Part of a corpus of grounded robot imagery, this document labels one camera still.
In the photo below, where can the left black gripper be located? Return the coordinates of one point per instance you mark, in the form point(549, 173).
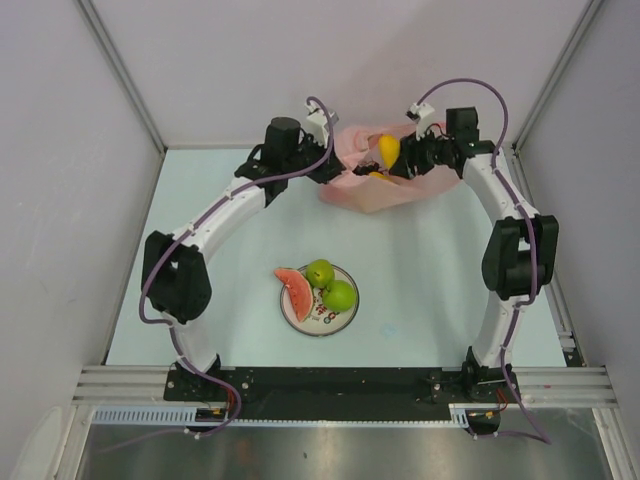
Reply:
point(328, 170)

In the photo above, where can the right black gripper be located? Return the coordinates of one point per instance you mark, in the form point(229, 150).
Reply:
point(410, 156)

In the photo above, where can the yellow fake starfruit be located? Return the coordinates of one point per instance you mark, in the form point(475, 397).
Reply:
point(389, 149)

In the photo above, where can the yellow fake banana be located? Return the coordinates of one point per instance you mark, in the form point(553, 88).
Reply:
point(379, 175)

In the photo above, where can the pink plastic bag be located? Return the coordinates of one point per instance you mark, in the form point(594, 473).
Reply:
point(365, 186)

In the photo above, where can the green fake pear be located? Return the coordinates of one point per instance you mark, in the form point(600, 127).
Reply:
point(320, 273)

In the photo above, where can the red watermelon slice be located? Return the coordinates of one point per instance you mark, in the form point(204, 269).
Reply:
point(299, 290)

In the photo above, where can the green fake guava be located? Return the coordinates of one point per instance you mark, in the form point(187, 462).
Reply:
point(339, 296)

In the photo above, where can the round printed plate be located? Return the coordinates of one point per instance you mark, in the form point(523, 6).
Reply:
point(322, 322)

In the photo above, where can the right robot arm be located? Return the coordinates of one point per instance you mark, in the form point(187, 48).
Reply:
point(520, 255)

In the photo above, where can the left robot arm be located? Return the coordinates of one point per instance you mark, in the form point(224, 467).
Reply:
point(175, 279)

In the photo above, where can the black fake grapes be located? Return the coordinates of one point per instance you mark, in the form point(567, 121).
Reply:
point(365, 168)

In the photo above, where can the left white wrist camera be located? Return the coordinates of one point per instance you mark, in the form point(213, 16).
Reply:
point(319, 121)

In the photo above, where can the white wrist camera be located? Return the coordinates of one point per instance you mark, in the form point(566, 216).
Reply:
point(420, 114)
point(319, 121)

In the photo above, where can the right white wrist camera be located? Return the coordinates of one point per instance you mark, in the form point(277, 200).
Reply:
point(420, 114)

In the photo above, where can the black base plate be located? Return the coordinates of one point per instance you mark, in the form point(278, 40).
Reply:
point(437, 385)

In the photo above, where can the white slotted cable duct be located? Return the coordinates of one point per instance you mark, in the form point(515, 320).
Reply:
point(195, 417)

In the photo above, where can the aluminium frame rail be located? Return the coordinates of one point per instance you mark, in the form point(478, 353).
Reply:
point(540, 387)

